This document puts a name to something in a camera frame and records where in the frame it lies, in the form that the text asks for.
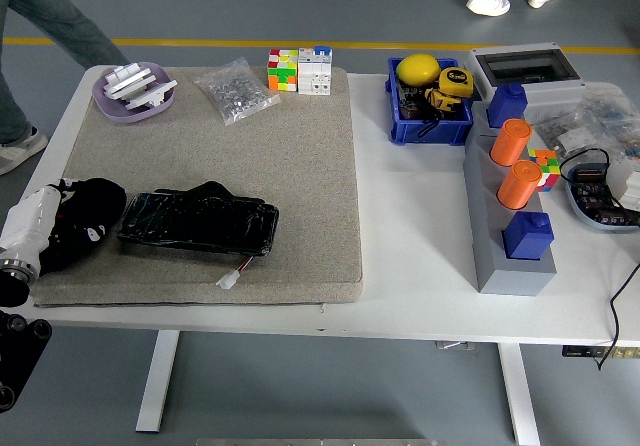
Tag grey electrical box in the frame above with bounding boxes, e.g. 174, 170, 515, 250
463, 41, 586, 112

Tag large colourful puzzle cube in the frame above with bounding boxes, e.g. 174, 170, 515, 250
267, 48, 300, 92

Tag dark brown small part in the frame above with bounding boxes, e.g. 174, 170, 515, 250
398, 99, 426, 120

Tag clear bags of small parts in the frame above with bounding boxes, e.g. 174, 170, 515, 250
524, 83, 640, 167

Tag white connector with red wires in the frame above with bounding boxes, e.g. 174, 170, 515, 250
215, 254, 254, 289

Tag grey-brown mat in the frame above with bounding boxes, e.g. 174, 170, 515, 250
22, 65, 365, 309

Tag yellow tape measure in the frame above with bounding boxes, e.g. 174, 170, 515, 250
438, 65, 475, 100

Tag black table control panel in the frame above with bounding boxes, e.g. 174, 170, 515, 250
561, 345, 640, 360

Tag yellow and black tool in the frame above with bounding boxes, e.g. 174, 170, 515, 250
423, 87, 461, 115

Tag white flat plastic part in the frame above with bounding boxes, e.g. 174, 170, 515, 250
123, 79, 179, 113

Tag white ribbed plastic part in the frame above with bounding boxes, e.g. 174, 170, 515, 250
103, 63, 154, 100

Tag purple tray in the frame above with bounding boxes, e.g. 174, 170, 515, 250
92, 61, 176, 126

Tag clear bag of screws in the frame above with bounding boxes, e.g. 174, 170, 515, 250
192, 57, 281, 127

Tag white plastic module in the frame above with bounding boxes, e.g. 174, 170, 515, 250
605, 158, 640, 212

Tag grey-blue tray of components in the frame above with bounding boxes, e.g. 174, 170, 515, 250
563, 163, 640, 234

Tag white and blue circuit breaker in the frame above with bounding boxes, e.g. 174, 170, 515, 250
297, 44, 334, 97

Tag blue plastic bin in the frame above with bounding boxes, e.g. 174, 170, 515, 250
384, 56, 475, 147

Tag white table leg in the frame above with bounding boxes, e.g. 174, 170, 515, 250
135, 330, 180, 433
497, 343, 542, 446

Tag grey stepped block holder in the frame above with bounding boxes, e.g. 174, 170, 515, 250
462, 99, 558, 297

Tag orange cylinder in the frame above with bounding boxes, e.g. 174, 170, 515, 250
489, 118, 532, 166
496, 159, 544, 211

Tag blue plastic block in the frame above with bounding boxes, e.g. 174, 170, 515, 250
502, 210, 555, 261
487, 83, 528, 130

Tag small colourful puzzle cube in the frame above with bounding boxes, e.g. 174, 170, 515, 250
527, 148, 559, 193

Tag yellow lemon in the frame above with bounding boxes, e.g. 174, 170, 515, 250
396, 53, 442, 86

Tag black cable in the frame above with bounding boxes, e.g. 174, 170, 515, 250
558, 148, 640, 371

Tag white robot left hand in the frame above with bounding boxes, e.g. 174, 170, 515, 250
0, 178, 76, 267

